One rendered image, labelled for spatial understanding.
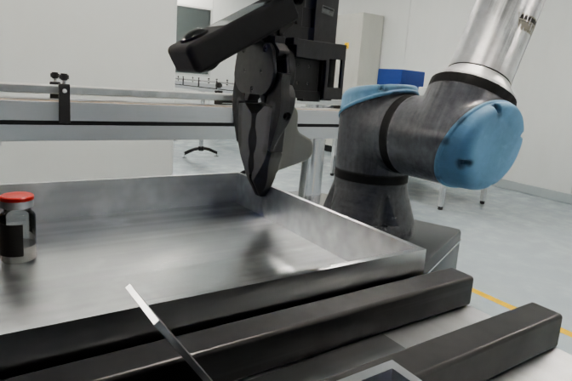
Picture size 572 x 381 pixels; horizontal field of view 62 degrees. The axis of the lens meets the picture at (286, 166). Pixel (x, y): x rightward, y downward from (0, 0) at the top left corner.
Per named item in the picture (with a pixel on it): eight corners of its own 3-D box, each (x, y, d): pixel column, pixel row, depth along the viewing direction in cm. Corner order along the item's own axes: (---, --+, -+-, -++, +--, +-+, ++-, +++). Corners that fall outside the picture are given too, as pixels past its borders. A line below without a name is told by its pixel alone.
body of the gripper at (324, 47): (343, 107, 46) (355, -25, 44) (266, 104, 41) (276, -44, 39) (297, 101, 52) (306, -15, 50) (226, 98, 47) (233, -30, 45)
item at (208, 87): (288, 100, 449) (289, 84, 446) (275, 100, 441) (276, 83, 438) (160, 84, 742) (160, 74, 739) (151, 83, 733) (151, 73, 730)
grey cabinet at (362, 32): (348, 157, 693) (362, 11, 657) (300, 145, 791) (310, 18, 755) (369, 156, 717) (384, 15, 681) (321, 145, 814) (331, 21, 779)
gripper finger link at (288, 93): (291, 154, 42) (299, 54, 41) (277, 155, 42) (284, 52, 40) (264, 146, 46) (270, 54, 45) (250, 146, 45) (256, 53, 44)
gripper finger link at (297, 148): (317, 199, 47) (324, 105, 45) (265, 204, 44) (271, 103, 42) (298, 192, 49) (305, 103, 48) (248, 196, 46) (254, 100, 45)
